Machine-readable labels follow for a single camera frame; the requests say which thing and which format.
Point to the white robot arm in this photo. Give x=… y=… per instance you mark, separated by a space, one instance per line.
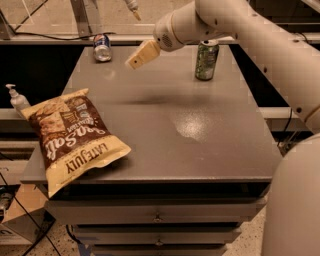
x=292 y=224

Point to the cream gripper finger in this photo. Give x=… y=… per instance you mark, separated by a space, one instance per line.
x=147 y=51

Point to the brown yellow chip bag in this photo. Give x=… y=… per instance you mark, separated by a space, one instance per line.
x=73 y=138

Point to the top drawer brass knob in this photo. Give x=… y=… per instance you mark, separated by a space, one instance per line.
x=157 y=219

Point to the blue pepsi can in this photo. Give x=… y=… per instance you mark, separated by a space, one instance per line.
x=101 y=48

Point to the drawer brass knob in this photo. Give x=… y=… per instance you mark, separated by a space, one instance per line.
x=159 y=243
x=157 y=219

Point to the hanging cream nozzle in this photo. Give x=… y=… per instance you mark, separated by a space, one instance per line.
x=132 y=5

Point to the cardboard box on floor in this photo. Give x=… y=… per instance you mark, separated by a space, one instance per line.
x=21 y=223

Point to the grey drawer cabinet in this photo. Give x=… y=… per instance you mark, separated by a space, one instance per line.
x=202 y=157

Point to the clear pump sanitizer bottle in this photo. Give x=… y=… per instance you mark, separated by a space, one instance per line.
x=18 y=101

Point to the metal shelf bracket left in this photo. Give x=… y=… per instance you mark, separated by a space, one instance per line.
x=87 y=17

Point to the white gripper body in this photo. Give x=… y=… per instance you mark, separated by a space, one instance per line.
x=164 y=34

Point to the green soda can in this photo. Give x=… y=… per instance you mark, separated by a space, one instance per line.
x=206 y=59

